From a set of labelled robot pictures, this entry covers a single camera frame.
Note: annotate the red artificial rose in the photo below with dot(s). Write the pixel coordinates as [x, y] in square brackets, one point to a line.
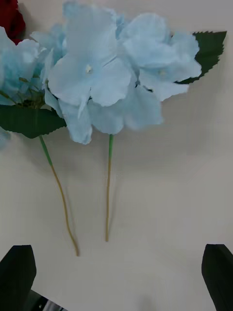
[9, 17]

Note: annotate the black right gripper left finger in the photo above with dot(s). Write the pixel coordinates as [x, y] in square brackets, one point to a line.
[15, 274]

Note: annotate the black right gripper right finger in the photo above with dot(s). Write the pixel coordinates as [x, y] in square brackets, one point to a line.
[219, 274]

